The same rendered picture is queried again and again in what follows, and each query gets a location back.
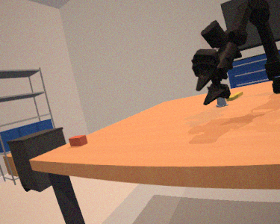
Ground small red-orange block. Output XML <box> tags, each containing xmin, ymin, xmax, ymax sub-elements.
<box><xmin>69</xmin><ymin>135</ymin><xmax>87</xmax><ymax>146</ymax></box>

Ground yellow bar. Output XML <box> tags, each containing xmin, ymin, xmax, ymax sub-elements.
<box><xmin>226</xmin><ymin>91</ymin><xmax>243</xmax><ymax>101</ymax></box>

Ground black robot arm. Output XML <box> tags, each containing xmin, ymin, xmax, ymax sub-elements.
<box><xmin>201</xmin><ymin>0</ymin><xmax>280</xmax><ymax>94</ymax></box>

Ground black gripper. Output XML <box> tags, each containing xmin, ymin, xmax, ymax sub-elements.
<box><xmin>194</xmin><ymin>49</ymin><xmax>234</xmax><ymax>105</ymax></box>

